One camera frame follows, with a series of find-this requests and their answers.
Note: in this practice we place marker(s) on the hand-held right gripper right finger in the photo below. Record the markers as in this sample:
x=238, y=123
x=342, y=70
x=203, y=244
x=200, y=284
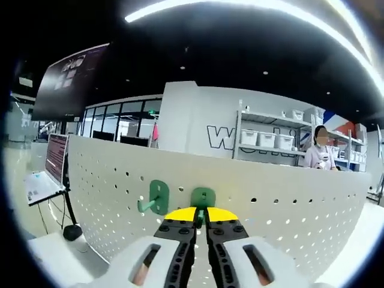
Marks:
x=225, y=234

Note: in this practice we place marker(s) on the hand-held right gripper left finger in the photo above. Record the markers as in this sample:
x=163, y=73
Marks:
x=177, y=234

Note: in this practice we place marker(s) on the green hook assembly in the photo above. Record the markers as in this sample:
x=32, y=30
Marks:
x=159, y=195
x=204, y=196

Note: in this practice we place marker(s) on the white perforated mounting plate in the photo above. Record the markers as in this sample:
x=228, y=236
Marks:
x=270, y=186

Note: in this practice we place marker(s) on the grey metal shelf rack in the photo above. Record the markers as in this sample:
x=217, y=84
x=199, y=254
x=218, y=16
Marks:
x=240, y=135

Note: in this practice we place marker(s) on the black desktop monitor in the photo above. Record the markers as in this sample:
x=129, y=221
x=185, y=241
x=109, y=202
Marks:
x=135, y=141
x=103, y=135

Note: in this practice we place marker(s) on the group of white storage bins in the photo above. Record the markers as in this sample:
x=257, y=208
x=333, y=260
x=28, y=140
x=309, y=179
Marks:
x=267, y=139

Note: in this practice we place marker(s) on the pink hanging cloth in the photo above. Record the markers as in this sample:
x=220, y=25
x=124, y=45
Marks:
x=156, y=132

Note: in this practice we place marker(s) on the black laptop stand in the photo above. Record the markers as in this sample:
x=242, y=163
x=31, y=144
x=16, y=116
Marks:
x=70, y=207

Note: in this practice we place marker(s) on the open white laptop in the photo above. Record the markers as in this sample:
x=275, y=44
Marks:
x=55, y=156

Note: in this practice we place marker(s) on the large dark hanging screen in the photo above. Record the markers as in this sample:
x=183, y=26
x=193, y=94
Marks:
x=66, y=87

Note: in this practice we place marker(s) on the long ceiling light strip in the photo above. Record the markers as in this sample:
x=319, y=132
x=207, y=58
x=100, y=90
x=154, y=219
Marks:
x=135, y=16

